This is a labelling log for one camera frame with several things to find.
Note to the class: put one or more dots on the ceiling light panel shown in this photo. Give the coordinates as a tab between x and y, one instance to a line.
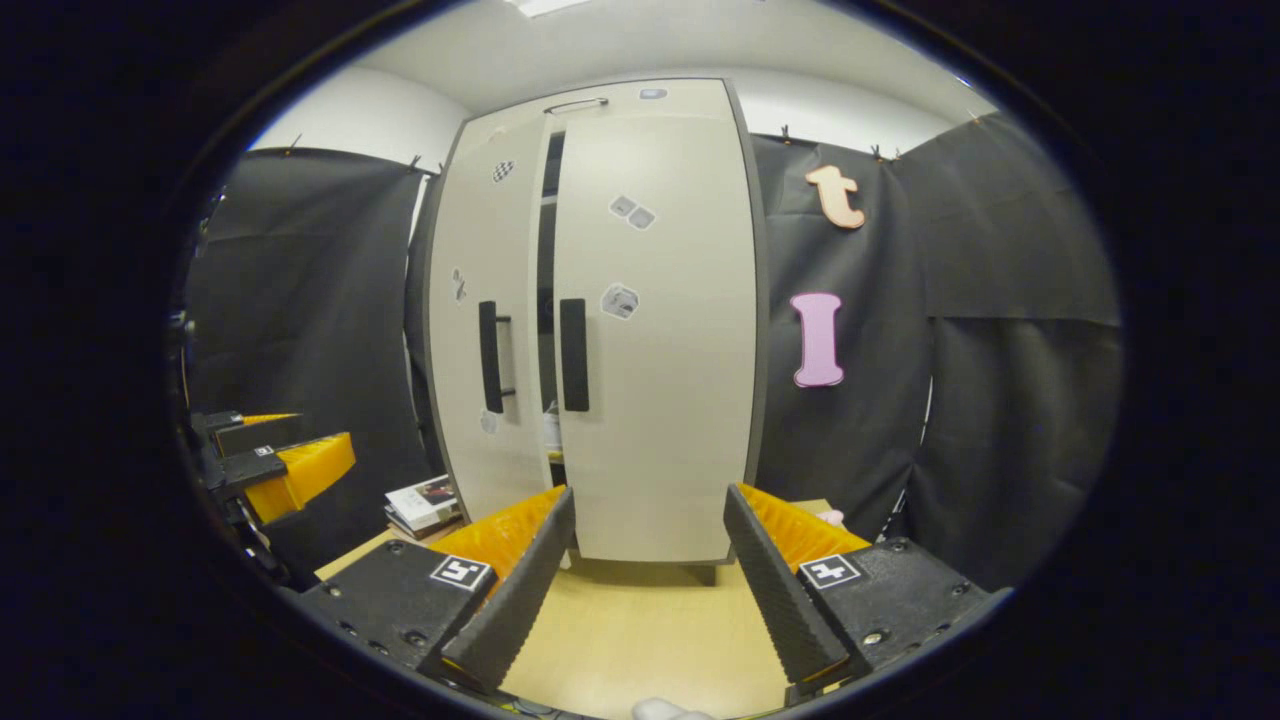
545	6

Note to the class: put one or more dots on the white cover book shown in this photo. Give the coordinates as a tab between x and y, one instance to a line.
425	500

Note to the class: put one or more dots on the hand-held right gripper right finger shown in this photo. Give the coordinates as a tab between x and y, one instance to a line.
775	590

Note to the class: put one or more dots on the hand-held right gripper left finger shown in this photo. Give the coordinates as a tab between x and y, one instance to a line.
520	595

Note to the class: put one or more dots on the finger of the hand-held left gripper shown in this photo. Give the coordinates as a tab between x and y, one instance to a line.
255	435
305	470

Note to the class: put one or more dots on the dark cover book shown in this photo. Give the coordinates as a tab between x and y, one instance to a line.
435	530

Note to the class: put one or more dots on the white cabinet door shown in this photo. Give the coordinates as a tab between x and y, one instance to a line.
680	400
450	380

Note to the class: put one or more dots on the white shoe cabinet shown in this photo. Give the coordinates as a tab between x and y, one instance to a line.
759	300

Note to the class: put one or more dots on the pink star plush toy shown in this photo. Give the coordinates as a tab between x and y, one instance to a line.
831	518

